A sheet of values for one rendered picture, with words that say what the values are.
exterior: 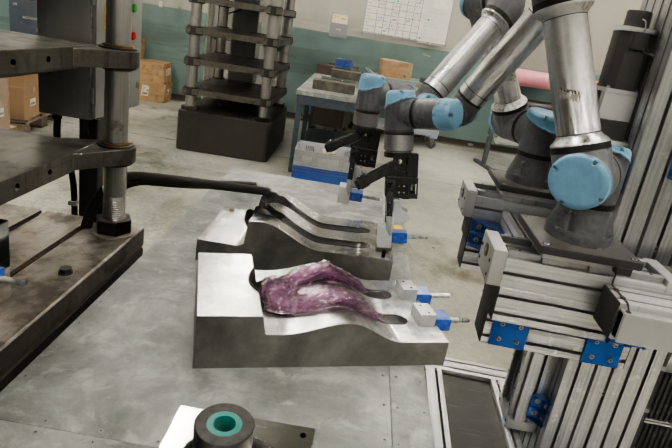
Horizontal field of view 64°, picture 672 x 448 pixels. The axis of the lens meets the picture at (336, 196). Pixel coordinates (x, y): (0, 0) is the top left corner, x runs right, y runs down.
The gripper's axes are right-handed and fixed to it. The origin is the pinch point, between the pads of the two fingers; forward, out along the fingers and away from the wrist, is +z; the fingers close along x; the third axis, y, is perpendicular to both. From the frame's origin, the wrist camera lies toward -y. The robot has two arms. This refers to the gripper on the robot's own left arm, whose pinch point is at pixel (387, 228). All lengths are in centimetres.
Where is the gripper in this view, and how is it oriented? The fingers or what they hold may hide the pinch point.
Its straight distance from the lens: 140.2
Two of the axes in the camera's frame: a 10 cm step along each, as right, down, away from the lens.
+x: 0.6, -1.6, 9.9
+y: 10.0, 0.3, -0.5
